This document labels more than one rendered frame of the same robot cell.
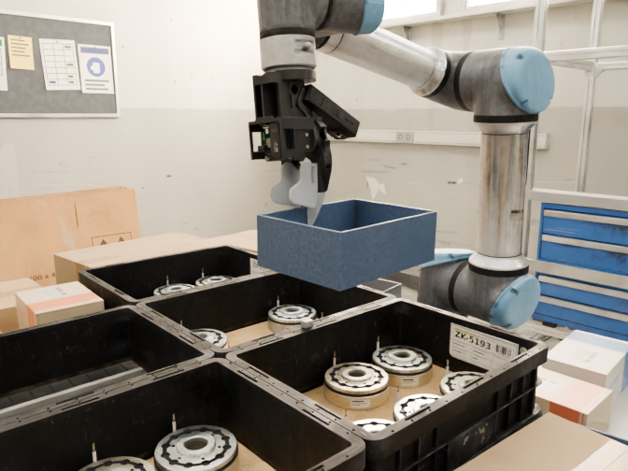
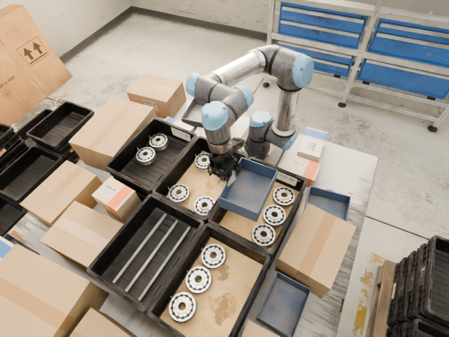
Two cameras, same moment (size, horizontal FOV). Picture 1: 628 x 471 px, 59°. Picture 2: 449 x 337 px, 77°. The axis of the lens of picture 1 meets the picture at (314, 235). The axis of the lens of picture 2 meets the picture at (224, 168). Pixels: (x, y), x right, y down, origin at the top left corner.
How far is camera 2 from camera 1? 0.79 m
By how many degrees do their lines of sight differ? 43
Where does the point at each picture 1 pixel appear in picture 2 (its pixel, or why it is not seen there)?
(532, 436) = (305, 218)
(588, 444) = (320, 216)
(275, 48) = (218, 149)
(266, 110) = (216, 166)
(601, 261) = (308, 33)
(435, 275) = (257, 130)
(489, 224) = (282, 121)
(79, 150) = not seen: outside the picture
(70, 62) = not seen: outside the picture
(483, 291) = (278, 141)
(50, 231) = not seen: outside the picture
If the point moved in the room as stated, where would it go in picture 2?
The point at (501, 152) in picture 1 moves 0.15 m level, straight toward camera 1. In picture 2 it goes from (289, 99) to (294, 125)
